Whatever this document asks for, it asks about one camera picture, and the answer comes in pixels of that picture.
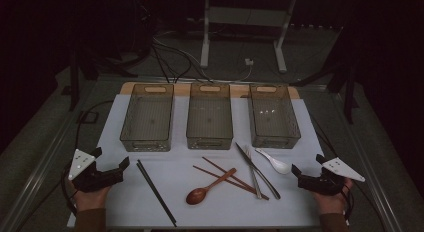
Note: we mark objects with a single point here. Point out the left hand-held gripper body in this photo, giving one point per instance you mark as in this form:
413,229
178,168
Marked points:
80,165

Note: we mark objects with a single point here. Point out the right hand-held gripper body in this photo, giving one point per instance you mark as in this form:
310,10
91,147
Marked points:
343,169

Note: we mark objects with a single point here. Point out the white ceramic spoon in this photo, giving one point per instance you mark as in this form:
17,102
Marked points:
280,166

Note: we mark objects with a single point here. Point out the black chopstick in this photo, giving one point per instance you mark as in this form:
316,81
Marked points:
151,188
154,187

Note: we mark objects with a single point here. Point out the transparent grey plastic bin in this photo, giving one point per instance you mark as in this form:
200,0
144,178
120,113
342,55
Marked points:
209,117
148,118
273,117

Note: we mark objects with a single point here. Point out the brown wooden spoon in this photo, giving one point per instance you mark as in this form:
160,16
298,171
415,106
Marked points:
197,196

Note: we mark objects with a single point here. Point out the person's left hand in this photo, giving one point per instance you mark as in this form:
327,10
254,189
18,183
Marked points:
90,200

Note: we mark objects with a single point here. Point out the person's right hand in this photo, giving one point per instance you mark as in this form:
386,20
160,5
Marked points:
330,203

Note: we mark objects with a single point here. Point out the metal fork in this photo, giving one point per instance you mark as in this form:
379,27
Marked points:
253,175

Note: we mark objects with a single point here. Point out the black stand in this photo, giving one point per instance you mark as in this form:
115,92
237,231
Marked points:
74,88
349,98

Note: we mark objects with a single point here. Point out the white table board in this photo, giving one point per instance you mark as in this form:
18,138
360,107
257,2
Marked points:
180,212

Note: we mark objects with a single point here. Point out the light wooden board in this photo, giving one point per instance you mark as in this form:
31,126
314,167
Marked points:
180,89

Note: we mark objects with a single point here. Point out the white plug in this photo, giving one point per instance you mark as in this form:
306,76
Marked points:
249,61

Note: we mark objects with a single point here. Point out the dark equipment tower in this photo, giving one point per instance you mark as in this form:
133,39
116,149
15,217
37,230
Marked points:
144,18

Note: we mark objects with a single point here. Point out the grey metal stand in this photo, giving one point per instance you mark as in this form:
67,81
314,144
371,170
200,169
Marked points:
246,16

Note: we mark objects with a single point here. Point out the black rectangular floor bracket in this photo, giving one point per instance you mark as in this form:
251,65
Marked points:
87,111

